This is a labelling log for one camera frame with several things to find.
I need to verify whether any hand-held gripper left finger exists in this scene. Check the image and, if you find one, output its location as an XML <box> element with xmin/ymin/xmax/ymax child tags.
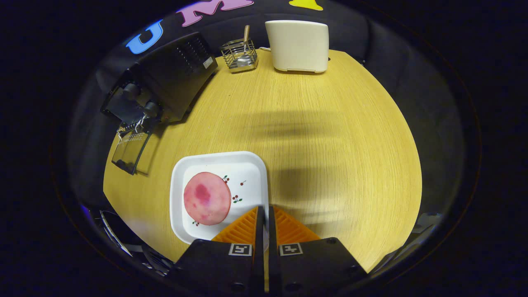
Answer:
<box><xmin>165</xmin><ymin>206</ymin><xmax>264</xmax><ymax>295</ymax></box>

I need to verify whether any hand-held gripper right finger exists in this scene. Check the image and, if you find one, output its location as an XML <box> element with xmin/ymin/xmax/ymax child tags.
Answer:
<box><xmin>268</xmin><ymin>205</ymin><xmax>368</xmax><ymax>295</ymax></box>

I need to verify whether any pink round ham slice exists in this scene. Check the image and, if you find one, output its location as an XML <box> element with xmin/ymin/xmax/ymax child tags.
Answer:
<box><xmin>183</xmin><ymin>172</ymin><xmax>232</xmax><ymax>226</ymax></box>

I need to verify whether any white square plate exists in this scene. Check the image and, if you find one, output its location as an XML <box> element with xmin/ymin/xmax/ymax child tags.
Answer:
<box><xmin>170</xmin><ymin>151</ymin><xmax>270</xmax><ymax>245</ymax></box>

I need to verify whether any black toaster oven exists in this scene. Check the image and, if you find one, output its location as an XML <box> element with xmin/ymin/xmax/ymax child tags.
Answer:
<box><xmin>100</xmin><ymin>32</ymin><xmax>219</xmax><ymax>176</ymax></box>

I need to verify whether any white slot toaster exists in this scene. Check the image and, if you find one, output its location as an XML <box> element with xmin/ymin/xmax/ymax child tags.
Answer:
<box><xmin>264</xmin><ymin>20</ymin><xmax>330</xmax><ymax>74</ymax></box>

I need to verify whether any white string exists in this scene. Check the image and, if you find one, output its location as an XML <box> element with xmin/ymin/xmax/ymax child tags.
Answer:
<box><xmin>118</xmin><ymin>115</ymin><xmax>150</xmax><ymax>135</ymax></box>

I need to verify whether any wire utensil holder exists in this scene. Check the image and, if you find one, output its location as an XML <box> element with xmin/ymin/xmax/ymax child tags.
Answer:
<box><xmin>219</xmin><ymin>38</ymin><xmax>259</xmax><ymax>74</ymax></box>

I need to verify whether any wooden handled utensil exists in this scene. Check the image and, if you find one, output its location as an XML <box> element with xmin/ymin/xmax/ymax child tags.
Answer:
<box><xmin>238</xmin><ymin>25</ymin><xmax>252</xmax><ymax>66</ymax></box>

